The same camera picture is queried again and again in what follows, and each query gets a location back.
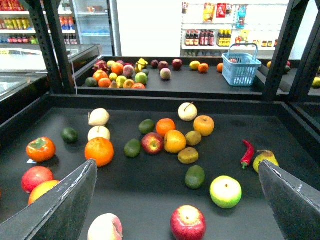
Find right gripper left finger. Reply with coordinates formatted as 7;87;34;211
0;159;98;240

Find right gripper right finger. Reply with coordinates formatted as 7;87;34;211
258;160;320;240

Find black metal shelf rack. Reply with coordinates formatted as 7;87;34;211
0;0;320;240

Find far yellow lemon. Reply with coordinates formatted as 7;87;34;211
189;60;201;71

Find white drinks shelf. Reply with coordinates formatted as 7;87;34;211
0;0;78;45

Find white sauce bottle shelf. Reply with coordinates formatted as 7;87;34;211
180;0;288;59

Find pale peach front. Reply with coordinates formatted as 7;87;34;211
87;213;123;240

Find red apple left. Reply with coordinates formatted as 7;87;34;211
21;166;54;194

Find yellow green pear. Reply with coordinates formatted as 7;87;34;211
252;149;280;174

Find orange persimmon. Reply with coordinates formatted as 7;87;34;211
26;137;56;163

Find red chili pepper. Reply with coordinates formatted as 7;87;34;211
240;139;255;169

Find green white apple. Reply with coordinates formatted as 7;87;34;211
209;175;242;209

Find big orange mandarin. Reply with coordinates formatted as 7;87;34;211
84;137;115;168

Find dark green avocado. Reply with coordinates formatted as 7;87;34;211
60;127;79;144

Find white pear front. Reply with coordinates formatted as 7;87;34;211
87;126;111;141

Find white pear lying sideways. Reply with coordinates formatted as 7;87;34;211
87;108;110;127

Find red apple front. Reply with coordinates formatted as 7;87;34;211
170;205;207;240

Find red apple near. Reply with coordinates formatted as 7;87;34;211
141;132;164;155

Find green lime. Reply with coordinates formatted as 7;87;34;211
138;119;156;135

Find olive kiwi fruit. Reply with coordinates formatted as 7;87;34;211
185;130;202;146

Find yellow orange apple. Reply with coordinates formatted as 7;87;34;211
164;130;187;154

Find orange near fruit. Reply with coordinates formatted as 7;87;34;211
156;118;176;137

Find orange fruit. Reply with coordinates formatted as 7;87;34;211
156;118;176;137
111;62;124;76

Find white pear with stem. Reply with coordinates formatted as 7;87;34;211
178;102;198;122

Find small blue far basket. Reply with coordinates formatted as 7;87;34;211
221;43;262;87

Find glass freezer chest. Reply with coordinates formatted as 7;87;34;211
0;43;102;98

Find pink dragon fruit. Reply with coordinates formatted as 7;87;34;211
92;60;110;73

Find far orange fruit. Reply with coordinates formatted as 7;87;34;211
111;62;124;76

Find far green apple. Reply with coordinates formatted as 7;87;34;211
134;72;148;85

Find far small orange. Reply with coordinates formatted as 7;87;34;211
198;63;209;74

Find far peach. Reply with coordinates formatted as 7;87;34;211
160;68;172;80

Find far dark red apple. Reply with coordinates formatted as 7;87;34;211
171;58;183;71

